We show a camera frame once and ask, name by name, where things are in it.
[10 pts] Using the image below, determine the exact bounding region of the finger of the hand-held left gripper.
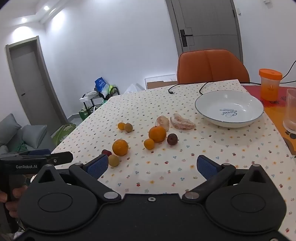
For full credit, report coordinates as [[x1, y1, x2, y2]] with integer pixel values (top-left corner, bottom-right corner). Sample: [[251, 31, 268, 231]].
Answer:
[[14, 149, 52, 157], [45, 152, 74, 165]]

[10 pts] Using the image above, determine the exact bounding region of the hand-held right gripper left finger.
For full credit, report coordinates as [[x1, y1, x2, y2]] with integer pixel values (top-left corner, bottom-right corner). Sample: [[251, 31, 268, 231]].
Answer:
[[31, 154, 122, 206]]

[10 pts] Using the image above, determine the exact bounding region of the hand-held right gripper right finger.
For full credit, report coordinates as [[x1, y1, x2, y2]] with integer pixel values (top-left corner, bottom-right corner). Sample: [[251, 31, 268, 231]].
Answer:
[[182, 155, 277, 206]]

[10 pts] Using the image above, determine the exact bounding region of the yellow-brown longan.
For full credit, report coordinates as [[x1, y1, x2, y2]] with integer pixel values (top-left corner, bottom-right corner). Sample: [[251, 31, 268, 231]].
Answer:
[[108, 155, 120, 167]]

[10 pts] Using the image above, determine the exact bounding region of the medium orange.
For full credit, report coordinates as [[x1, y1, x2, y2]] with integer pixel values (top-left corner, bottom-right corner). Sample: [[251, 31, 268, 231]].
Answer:
[[112, 139, 129, 156]]

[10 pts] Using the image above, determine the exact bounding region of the dark red round fruit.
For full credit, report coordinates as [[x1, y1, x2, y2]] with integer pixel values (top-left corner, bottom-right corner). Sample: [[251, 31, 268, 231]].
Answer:
[[167, 133, 178, 146]]

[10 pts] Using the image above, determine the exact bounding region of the long peeled pomelo segment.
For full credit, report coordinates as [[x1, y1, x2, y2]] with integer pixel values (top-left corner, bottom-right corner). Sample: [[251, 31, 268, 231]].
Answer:
[[170, 113, 196, 130]]

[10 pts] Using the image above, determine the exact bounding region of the large orange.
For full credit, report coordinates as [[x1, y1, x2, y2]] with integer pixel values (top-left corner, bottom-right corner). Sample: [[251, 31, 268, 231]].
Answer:
[[148, 126, 167, 143]]

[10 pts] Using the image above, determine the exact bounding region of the white ceramic bowl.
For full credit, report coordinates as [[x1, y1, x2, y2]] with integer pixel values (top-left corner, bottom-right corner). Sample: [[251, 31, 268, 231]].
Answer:
[[195, 90, 264, 128]]

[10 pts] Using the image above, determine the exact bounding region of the short peeled pomelo segment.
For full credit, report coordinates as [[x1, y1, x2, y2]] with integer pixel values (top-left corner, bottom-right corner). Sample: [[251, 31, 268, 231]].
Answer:
[[155, 116, 171, 128]]

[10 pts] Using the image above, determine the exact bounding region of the person's left hand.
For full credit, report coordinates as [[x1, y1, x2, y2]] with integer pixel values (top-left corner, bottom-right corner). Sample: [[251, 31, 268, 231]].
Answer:
[[0, 176, 29, 219]]

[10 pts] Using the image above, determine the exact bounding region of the grey sofa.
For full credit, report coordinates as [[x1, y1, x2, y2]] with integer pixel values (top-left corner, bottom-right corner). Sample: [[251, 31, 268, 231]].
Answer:
[[0, 113, 57, 158]]

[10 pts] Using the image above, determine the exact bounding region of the grey sofa cushion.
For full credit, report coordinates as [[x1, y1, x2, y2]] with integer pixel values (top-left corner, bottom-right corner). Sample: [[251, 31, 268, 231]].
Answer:
[[22, 125, 47, 149], [0, 113, 22, 147]]

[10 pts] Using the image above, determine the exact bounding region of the green cloth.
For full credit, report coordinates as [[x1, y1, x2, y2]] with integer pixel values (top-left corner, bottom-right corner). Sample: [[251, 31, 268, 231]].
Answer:
[[16, 139, 29, 152]]

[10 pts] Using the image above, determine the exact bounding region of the light green floor bag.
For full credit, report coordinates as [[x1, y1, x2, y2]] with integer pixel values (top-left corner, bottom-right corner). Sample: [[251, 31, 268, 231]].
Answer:
[[51, 123, 77, 145]]

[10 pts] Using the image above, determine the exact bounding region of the floral print tablecloth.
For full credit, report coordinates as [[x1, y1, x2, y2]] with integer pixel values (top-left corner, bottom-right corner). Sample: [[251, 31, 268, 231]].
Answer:
[[50, 79, 296, 235]]

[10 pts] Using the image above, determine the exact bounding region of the black metal rack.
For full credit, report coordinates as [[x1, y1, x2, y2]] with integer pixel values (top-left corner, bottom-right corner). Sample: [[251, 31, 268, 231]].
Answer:
[[80, 87, 120, 116]]

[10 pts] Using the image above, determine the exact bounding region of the plain grey door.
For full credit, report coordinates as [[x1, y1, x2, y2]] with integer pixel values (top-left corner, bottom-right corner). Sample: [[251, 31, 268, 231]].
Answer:
[[6, 37, 70, 130]]

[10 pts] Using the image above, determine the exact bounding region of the white plastic bag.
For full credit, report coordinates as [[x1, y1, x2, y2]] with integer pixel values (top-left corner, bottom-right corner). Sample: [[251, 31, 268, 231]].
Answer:
[[80, 91, 100, 102]]

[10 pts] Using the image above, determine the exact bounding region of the white and green bag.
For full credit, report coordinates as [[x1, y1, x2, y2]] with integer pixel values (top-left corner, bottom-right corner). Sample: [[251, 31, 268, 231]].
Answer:
[[102, 85, 117, 99]]

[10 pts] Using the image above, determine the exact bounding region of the blue plastic bag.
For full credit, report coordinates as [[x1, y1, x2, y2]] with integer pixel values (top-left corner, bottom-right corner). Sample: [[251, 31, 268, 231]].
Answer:
[[94, 77, 109, 93]]

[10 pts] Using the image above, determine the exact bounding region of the clear plastic bag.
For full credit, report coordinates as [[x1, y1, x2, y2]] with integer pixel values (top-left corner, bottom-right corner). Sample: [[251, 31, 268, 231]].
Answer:
[[124, 84, 144, 94]]

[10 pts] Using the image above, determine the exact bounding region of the orange red table mat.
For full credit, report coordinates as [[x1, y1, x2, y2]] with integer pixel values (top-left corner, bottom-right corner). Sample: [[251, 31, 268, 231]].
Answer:
[[242, 84, 296, 158]]

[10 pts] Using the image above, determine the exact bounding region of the white framed board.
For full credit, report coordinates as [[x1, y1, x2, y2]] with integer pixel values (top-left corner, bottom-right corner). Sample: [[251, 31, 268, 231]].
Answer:
[[144, 74, 178, 90]]

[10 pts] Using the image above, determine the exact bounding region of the orange upholstered chair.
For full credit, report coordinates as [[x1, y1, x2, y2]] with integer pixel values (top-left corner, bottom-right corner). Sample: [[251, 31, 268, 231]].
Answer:
[[176, 49, 250, 85]]

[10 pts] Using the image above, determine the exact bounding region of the ribbed clear drinking glass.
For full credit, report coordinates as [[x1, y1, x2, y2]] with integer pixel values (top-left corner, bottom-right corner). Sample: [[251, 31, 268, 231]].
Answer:
[[283, 88, 296, 134]]

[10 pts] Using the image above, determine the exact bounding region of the orange lidded plastic jar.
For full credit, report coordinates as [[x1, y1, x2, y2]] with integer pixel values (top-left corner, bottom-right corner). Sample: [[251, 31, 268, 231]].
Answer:
[[258, 69, 283, 102]]

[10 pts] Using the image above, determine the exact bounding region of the grey door with lock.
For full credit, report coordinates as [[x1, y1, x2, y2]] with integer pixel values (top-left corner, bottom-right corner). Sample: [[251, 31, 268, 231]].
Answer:
[[165, 0, 243, 64]]

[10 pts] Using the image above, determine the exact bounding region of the black door lock handle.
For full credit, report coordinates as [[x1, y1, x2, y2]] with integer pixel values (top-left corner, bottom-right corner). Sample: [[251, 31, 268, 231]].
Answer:
[[180, 28, 193, 47]]

